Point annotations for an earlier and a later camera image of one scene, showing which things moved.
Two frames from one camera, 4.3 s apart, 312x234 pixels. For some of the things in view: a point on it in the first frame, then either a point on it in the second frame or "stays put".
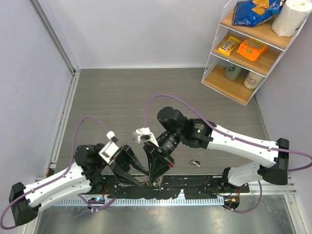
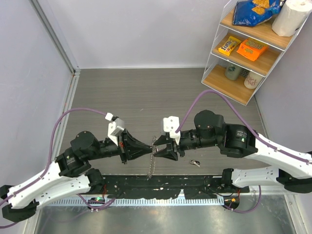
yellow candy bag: x=229 y=45 stays put
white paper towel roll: x=291 y=17 stays put
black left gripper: x=124 y=156 -> x=131 y=147
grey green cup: x=232 y=71 stays put
